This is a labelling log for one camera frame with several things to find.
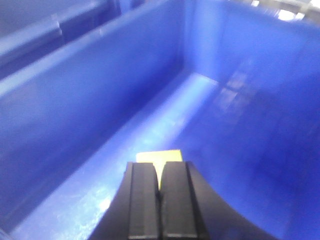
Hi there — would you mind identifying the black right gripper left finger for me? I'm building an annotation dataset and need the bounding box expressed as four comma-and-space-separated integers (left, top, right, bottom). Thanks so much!
89, 162, 160, 240

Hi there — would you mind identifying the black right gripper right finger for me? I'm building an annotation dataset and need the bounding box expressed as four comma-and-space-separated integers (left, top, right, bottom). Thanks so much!
160, 161, 275, 240

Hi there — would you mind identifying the yellow foam block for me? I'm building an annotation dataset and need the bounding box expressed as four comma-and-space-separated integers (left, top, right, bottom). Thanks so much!
136, 149, 183, 190

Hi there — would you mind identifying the blue target bin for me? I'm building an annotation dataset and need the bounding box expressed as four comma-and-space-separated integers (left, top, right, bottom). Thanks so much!
0, 0, 320, 240

